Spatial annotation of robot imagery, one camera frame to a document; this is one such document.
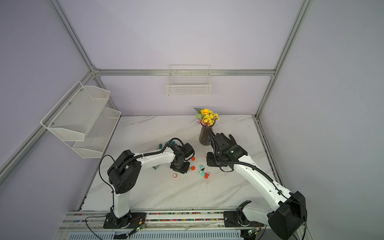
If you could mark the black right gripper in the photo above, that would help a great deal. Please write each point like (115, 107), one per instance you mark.
(211, 162)

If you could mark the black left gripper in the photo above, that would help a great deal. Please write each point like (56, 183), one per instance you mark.
(184, 171)

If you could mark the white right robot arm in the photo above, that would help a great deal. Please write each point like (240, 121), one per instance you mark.
(286, 211)

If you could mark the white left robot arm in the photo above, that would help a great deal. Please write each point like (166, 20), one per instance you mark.
(124, 172)

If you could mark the black yellow work glove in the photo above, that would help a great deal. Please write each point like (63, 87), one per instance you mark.
(230, 141)

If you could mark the green grey work glove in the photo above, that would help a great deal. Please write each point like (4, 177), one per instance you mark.
(160, 146)

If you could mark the dark glass flower vase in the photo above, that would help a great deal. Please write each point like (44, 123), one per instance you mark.
(205, 135)

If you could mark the yellow artificial flower bouquet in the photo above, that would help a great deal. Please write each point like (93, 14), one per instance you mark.
(206, 117)

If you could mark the white two-tier mesh shelf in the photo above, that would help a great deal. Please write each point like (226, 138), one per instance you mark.
(83, 121)

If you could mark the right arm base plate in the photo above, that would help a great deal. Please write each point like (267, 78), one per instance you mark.
(233, 219)

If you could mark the white wire wall basket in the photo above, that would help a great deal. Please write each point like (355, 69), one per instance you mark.
(189, 80)

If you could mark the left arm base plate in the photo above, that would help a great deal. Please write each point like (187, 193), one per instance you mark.
(128, 221)

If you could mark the aluminium front rail frame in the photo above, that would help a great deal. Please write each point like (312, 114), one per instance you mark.
(161, 225)

